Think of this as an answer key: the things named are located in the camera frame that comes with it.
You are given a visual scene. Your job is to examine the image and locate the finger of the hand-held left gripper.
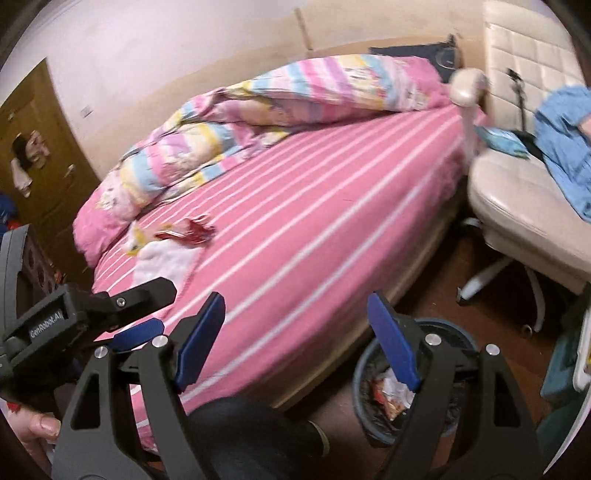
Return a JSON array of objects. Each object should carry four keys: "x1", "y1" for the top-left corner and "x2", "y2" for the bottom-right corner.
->
[
  {"x1": 88, "y1": 276, "x2": 179, "y2": 332},
  {"x1": 111, "y1": 318, "x2": 166, "y2": 354}
]

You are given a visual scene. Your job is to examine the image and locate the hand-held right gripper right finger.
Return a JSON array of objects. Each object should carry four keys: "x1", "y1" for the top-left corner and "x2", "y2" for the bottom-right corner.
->
[{"x1": 366, "y1": 291, "x2": 544, "y2": 480}]

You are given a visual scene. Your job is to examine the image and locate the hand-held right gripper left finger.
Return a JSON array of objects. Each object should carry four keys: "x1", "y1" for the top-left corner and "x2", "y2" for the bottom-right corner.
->
[{"x1": 52, "y1": 291, "x2": 227, "y2": 480}]

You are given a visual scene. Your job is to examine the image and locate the round dark trash bin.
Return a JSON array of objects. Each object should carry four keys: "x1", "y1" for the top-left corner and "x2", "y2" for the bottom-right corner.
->
[{"x1": 353, "y1": 318, "x2": 481, "y2": 448}]

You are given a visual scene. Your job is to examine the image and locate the white paper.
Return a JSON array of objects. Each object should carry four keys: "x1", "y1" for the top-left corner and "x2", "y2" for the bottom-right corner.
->
[{"x1": 381, "y1": 369, "x2": 416, "y2": 402}]

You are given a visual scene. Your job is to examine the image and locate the person's left hand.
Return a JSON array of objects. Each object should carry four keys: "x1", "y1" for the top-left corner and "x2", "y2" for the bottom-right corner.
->
[{"x1": 14, "y1": 408, "x2": 63, "y2": 463}]

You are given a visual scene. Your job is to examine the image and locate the clear yellow plastic wrapper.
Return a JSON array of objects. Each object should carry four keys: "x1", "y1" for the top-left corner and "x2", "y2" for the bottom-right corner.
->
[{"x1": 126, "y1": 222, "x2": 154, "y2": 257}]

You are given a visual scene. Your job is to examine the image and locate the red crumpled wrapper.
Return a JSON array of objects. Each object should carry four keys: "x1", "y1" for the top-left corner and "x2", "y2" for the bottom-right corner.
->
[{"x1": 182, "y1": 215, "x2": 218, "y2": 246}]

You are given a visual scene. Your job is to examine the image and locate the person's leg in dark trousers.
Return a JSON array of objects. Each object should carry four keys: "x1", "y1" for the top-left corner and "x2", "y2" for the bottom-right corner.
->
[{"x1": 185, "y1": 397, "x2": 331, "y2": 480}]

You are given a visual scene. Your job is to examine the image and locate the blue clothes pile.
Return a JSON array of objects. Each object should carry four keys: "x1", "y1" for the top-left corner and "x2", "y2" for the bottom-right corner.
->
[{"x1": 0, "y1": 191, "x2": 20, "y2": 232}]

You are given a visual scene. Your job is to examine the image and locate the pink striped bed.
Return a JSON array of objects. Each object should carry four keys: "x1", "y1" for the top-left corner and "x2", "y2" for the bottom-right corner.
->
[{"x1": 74, "y1": 104, "x2": 490, "y2": 455}]

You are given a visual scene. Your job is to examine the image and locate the clothes hanging on door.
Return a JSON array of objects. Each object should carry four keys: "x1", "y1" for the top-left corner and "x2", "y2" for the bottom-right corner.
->
[{"x1": 10, "y1": 130, "x2": 50, "y2": 198}]

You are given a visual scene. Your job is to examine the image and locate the teal storage box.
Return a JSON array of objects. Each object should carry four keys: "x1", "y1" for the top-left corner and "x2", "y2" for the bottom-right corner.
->
[{"x1": 540, "y1": 323, "x2": 591, "y2": 408}]

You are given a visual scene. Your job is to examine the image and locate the brown wooden door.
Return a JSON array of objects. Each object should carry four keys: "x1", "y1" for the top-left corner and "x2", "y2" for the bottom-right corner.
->
[{"x1": 0, "y1": 58, "x2": 100, "y2": 278}]

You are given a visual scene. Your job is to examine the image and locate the cream leather office chair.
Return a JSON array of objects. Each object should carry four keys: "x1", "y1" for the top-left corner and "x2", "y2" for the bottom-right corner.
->
[{"x1": 450, "y1": 0, "x2": 591, "y2": 334}]

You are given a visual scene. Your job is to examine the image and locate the teal packet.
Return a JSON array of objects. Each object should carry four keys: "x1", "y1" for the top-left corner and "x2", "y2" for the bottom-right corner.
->
[{"x1": 475, "y1": 127, "x2": 530, "y2": 158}]

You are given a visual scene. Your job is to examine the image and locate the pink striped cartoon quilt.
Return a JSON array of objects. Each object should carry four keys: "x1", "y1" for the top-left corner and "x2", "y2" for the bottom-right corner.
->
[{"x1": 74, "y1": 54, "x2": 451, "y2": 266}]

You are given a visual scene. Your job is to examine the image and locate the light blue cloth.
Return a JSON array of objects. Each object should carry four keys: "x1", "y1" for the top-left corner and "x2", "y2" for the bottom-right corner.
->
[{"x1": 536, "y1": 85, "x2": 591, "y2": 224}]

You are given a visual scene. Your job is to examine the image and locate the black stick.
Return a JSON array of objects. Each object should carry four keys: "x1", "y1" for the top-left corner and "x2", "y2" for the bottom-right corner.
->
[{"x1": 505, "y1": 68, "x2": 546, "y2": 158}]

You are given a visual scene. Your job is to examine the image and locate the dark blue pillow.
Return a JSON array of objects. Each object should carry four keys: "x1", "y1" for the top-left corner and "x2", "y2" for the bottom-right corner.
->
[{"x1": 368, "y1": 36, "x2": 463, "y2": 85}]

